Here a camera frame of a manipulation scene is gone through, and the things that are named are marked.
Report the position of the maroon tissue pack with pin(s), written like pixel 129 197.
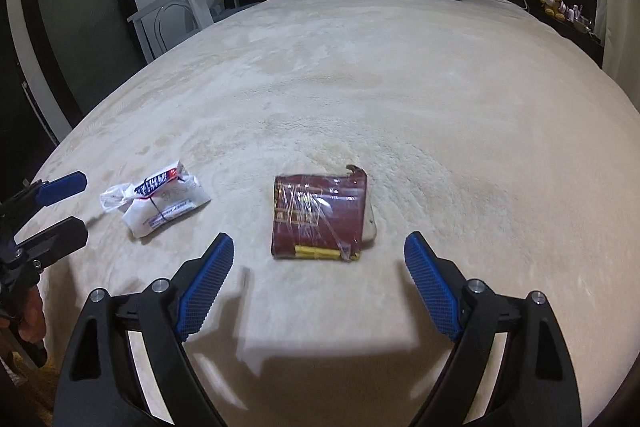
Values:
pixel 322 217

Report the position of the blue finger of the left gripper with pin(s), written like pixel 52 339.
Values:
pixel 51 192
pixel 52 244

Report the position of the black nightstand with small items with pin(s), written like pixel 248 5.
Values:
pixel 584 39

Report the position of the beige plush bed blanket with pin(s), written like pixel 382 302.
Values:
pixel 501 142

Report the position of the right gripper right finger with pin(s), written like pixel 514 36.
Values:
pixel 430 281

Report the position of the bare left hand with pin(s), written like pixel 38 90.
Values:
pixel 33 326

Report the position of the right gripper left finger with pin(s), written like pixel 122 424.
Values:
pixel 199 283

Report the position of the cream curtain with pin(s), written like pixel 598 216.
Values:
pixel 621 46

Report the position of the white printed snack wrapper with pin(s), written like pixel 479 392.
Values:
pixel 156 200

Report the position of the brown teddy bear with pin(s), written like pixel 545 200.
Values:
pixel 554 8

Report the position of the dark glass door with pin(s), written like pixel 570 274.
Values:
pixel 93 45

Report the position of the white metal chair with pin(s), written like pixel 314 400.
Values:
pixel 175 22

